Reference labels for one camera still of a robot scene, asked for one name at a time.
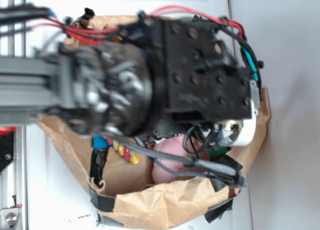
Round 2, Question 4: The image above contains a grey braided cable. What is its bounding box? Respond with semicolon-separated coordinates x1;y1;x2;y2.
109;132;250;188

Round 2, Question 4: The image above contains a blue rectangular block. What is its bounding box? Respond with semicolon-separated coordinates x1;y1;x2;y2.
92;136;111;149

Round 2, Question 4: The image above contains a brown paper bag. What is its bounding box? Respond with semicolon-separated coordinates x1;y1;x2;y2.
38;11;271;230

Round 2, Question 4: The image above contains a red wire bundle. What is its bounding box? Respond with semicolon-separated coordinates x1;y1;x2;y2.
32;5;247;46

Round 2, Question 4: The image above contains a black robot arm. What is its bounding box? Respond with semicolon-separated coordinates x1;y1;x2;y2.
0;17;260;139

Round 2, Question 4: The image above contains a pink plush toy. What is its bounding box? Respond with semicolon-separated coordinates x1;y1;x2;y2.
151;136;201;185

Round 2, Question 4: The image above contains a teal wire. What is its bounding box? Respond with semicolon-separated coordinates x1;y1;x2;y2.
241;46;260;81

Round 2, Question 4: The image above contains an aluminium frame rail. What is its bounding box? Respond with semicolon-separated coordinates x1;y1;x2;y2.
0;0;28;230

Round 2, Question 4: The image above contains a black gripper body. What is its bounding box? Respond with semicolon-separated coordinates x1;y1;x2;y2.
139;16;260;123

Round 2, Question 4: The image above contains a grey metal corner bracket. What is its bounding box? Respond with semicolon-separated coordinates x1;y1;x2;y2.
0;207;24;230

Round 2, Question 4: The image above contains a multicolour rope toy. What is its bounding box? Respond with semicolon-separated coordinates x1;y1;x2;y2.
106;137;141;166

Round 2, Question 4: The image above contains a green rectangular block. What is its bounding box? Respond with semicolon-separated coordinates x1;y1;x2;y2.
208;146;228;159

